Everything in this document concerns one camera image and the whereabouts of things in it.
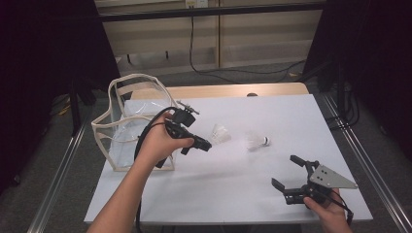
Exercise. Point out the white table mat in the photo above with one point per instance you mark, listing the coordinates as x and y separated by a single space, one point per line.
226 194

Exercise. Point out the person's right hand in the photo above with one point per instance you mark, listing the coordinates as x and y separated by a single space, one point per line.
328 215

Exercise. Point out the dark curtain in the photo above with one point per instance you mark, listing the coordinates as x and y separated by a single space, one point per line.
382 64
32 81

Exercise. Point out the white shuttlecock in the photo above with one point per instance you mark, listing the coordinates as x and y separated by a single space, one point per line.
222 134
254 141

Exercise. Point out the person's left hand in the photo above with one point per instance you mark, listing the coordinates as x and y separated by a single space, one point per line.
158 144

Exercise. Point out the black metal stand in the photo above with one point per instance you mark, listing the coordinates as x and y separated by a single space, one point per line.
75 113
340 93

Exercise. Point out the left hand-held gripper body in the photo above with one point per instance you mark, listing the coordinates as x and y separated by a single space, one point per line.
181 121

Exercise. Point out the dark round table grommet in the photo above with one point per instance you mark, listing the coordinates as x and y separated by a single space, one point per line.
252 94

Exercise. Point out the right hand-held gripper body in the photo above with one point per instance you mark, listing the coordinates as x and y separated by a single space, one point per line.
327 178

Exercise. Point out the clear bag with beige trim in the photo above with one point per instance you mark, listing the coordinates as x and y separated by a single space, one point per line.
123 152

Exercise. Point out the white wall socket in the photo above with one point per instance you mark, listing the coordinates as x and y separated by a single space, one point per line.
200 3

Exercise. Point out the metal floor rail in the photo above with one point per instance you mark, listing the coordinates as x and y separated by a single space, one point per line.
53 194
366 165

